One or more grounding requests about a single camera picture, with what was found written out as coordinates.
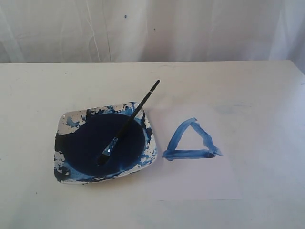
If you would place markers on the white square paint dish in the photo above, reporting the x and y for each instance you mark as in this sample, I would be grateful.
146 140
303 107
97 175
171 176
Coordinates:
82 136

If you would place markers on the white backdrop cloth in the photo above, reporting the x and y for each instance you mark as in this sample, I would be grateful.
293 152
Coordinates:
151 30

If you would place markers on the black paintbrush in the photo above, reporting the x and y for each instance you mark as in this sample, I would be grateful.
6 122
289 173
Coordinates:
104 156

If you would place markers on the white paper sheet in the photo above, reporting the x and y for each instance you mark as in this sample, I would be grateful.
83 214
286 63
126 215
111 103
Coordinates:
192 162

